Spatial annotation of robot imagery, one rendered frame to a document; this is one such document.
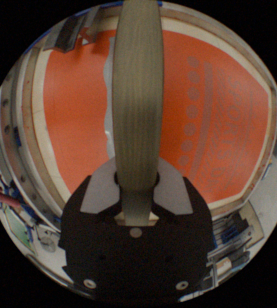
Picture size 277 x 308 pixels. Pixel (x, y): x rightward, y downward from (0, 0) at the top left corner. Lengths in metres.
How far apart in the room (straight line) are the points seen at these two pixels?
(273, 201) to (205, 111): 3.74
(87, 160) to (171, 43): 0.25
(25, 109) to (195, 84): 0.32
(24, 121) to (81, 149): 0.16
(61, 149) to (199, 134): 0.26
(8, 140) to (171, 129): 0.36
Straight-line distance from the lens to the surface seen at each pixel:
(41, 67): 0.28
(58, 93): 0.21
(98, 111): 0.17
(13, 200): 0.76
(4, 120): 0.32
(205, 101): 0.19
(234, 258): 0.97
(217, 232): 0.86
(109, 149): 0.18
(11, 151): 0.32
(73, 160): 0.23
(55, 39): 0.18
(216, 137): 0.22
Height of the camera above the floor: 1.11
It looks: 62 degrees down
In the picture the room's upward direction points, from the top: 179 degrees clockwise
